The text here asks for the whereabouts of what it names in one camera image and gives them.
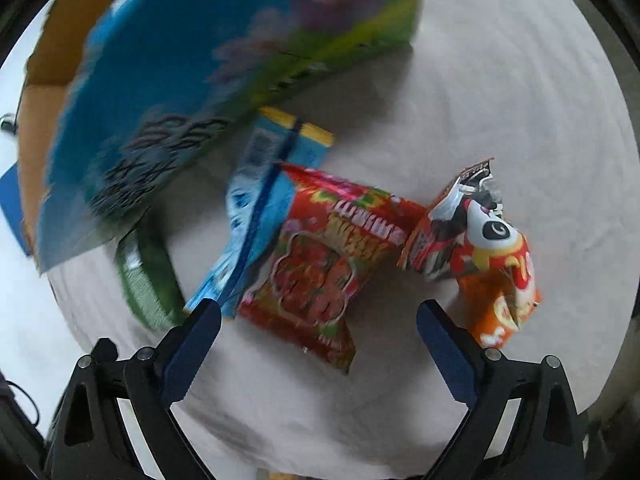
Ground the orange panda snack packet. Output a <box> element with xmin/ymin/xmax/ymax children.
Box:
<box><xmin>398</xmin><ymin>159</ymin><xmax>541</xmax><ymax>349</ymax></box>

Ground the red snack packet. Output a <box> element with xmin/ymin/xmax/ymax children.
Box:
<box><xmin>238</xmin><ymin>162</ymin><xmax>425</xmax><ymax>373</ymax></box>

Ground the light blue snack packet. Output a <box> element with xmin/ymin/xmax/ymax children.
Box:
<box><xmin>186</xmin><ymin>106</ymin><xmax>333</xmax><ymax>318</ymax></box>

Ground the open cardboard box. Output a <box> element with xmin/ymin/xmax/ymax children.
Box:
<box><xmin>17</xmin><ymin>0</ymin><xmax>421</xmax><ymax>272</ymax></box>

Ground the green snack packet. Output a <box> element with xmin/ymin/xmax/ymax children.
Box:
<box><xmin>115</xmin><ymin>218</ymin><xmax>186</xmax><ymax>332</ymax></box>

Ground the blue foam mat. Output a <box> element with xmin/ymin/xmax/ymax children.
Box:
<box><xmin>0</xmin><ymin>164</ymin><xmax>30</xmax><ymax>257</ymax></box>

